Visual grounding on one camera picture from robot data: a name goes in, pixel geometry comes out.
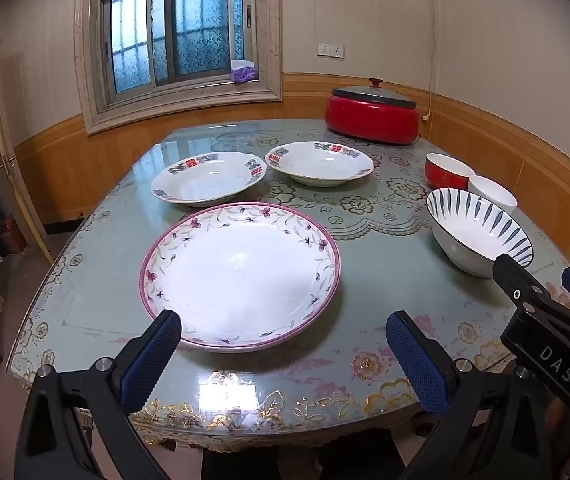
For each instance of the barred window stone frame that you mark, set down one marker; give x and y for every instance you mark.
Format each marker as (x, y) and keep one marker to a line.
(135, 40)

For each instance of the red electric pot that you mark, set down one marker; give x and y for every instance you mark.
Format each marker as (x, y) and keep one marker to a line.
(370, 122)

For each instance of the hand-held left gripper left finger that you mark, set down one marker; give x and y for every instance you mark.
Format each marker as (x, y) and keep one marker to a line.
(152, 355)

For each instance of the plain white bowl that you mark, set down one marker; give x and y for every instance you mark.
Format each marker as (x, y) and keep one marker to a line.
(495, 195)

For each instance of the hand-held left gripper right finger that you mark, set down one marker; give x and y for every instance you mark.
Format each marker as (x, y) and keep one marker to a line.
(415, 360)

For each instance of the red bowl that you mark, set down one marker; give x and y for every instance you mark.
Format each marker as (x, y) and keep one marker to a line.
(442, 177)

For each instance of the blue striped white bowl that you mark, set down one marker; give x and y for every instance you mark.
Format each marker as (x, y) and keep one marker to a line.
(470, 240)

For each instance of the wooden door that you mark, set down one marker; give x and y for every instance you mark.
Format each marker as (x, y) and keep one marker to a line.
(2, 125)

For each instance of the grey pot lid red knob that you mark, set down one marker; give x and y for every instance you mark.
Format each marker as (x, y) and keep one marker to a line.
(372, 95)

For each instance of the red cardboard box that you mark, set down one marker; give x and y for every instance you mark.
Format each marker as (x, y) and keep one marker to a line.
(12, 235)

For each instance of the white wall outlet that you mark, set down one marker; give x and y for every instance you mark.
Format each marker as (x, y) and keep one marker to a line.
(337, 51)
(323, 49)

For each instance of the purple tissue box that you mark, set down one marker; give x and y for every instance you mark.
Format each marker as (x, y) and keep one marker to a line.
(242, 72)

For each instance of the pink-rimmed floral plate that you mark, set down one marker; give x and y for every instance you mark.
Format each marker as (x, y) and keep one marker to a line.
(240, 280)

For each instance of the lace floral table mat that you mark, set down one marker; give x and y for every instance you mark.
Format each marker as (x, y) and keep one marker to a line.
(365, 205)

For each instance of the white plate red blue pattern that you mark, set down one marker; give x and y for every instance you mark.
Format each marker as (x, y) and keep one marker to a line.
(320, 165)
(210, 182)

